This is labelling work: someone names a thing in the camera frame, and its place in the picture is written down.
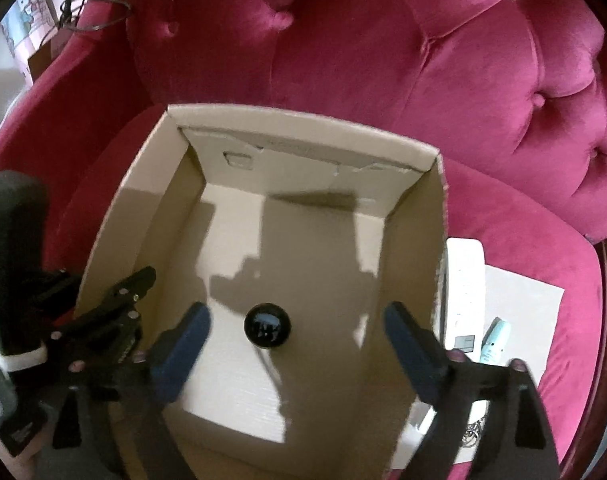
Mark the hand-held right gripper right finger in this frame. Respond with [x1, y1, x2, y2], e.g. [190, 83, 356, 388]
[383, 301, 559, 480]

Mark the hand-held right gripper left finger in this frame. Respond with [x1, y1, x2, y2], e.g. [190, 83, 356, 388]
[34, 302, 212, 480]

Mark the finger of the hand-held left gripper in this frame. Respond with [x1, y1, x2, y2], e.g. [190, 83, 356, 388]
[76, 266, 158, 326]
[46, 310, 147, 391]

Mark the light blue small device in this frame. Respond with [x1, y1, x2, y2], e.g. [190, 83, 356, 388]
[478, 316, 511, 363]

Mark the white remote control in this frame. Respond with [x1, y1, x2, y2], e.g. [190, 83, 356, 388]
[418, 237, 488, 436]

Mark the black glossy ball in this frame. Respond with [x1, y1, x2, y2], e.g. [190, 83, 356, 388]
[244, 302, 293, 348]

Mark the bunch of keys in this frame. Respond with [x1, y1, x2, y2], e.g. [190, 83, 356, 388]
[462, 416, 487, 447]

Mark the cardboard box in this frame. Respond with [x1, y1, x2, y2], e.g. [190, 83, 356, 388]
[76, 104, 451, 480]

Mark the white paper sheet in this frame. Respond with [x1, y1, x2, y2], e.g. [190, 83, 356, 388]
[393, 265, 565, 466]

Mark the brown board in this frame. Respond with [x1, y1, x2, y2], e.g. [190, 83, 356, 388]
[28, 25, 77, 83]

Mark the printed cartoon curtain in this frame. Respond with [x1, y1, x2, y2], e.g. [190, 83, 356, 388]
[1, 0, 59, 56]

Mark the pink velvet tufted armchair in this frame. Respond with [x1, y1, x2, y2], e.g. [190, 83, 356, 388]
[0, 0, 607, 480]

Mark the black cable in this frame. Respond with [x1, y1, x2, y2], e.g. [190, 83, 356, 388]
[58, 0, 134, 31]

